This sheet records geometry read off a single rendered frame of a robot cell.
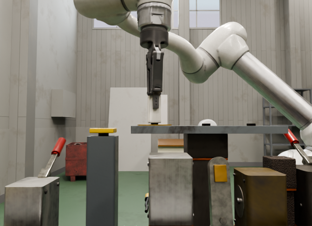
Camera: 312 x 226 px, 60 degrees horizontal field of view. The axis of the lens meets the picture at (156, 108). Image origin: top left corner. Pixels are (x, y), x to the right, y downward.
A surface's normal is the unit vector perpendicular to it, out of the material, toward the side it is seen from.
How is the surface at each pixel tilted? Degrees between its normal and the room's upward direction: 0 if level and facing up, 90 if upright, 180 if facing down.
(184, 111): 90
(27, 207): 90
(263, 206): 90
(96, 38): 90
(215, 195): 78
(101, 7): 149
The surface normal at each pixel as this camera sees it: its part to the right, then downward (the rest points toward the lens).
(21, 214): 0.00, -0.06
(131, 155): -0.01, -0.30
